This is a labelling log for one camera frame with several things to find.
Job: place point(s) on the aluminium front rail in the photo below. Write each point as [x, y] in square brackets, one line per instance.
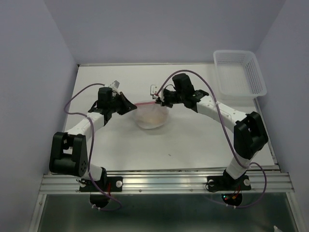
[183, 182]

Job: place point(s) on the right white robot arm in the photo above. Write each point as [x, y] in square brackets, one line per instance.
[249, 133]

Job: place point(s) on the white plastic basket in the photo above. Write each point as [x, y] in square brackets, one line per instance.
[238, 75]

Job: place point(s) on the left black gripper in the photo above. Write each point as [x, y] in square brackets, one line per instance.
[127, 106]

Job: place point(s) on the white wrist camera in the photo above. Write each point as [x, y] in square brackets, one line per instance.
[153, 91]
[114, 86]

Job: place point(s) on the beige bra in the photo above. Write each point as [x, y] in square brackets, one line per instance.
[151, 122]

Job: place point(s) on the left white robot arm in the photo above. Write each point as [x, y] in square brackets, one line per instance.
[71, 150]

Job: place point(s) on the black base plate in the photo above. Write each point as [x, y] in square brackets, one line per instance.
[101, 197]
[231, 188]

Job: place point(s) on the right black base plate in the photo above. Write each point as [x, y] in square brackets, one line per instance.
[231, 188]

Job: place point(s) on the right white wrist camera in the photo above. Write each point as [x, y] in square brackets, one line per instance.
[153, 91]

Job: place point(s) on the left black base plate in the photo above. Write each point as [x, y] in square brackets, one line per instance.
[101, 197]

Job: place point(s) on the white mesh laundry bag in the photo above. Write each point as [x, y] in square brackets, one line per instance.
[150, 115]

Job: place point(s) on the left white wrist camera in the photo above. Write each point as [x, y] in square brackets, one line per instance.
[114, 86]

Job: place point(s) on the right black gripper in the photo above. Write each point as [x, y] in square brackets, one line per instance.
[164, 102]

